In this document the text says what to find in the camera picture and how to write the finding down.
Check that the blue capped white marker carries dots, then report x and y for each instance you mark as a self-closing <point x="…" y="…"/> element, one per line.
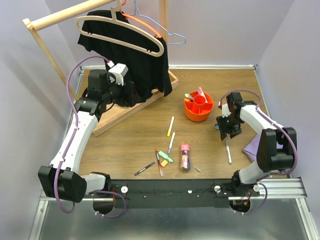
<point x="171" y="143"/>

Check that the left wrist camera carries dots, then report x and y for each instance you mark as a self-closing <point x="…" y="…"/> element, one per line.
<point x="117" y="74"/>

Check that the red clear pen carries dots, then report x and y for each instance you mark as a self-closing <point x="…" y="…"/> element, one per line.
<point x="159" y="163"/>

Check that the dark purple pen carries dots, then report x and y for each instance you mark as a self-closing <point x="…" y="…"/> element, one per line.
<point x="145" y="168"/>

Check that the pink lidded pen tube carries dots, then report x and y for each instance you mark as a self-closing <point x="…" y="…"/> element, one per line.
<point x="185" y="160"/>

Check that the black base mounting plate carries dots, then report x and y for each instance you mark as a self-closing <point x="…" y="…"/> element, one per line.
<point x="179" y="193"/>

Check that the yellow capped white marker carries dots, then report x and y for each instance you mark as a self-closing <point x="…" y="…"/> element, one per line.
<point x="170" y="126"/>

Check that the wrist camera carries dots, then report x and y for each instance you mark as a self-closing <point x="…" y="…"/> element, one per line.
<point x="225" y="112"/>
<point x="117" y="74"/>

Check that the purple cloth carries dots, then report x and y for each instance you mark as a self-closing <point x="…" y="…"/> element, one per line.
<point x="251" y="149"/>

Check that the orange round pen organizer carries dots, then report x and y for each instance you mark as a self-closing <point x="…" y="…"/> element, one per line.
<point x="200" y="108"/>

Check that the green correction tape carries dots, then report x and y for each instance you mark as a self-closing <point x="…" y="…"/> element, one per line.
<point x="165" y="156"/>

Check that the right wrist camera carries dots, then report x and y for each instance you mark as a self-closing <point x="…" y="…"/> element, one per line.
<point x="225" y="112"/>

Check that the wooden clothes rack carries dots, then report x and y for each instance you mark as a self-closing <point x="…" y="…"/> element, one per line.
<point x="117" y="114"/>

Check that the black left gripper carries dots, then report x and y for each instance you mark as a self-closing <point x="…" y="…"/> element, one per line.
<point x="129" y="99"/>

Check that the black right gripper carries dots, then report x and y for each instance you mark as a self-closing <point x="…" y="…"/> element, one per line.
<point x="224" y="129"/>

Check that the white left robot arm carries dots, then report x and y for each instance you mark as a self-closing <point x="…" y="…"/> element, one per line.
<point x="61" y="179"/>

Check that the black t-shirt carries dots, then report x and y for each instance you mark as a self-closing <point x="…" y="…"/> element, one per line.
<point x="147" y="72"/>

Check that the blue wire hanger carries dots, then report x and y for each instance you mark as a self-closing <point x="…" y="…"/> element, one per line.
<point x="162" y="23"/>

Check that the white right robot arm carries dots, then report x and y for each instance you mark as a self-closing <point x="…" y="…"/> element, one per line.
<point x="277" y="148"/>

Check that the mint green highlighter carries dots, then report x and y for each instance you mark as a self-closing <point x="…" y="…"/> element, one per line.
<point x="188" y="96"/>

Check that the orange capped white marker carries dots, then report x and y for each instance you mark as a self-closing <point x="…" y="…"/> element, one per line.
<point x="203" y="94"/>

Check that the small orange eraser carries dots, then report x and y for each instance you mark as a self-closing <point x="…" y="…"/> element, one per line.
<point x="164" y="163"/>

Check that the orange hanger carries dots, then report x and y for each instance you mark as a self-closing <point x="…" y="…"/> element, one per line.
<point x="127" y="16"/>

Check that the orange black highlighter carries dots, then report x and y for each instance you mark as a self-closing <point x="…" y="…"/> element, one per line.
<point x="187" y="100"/>

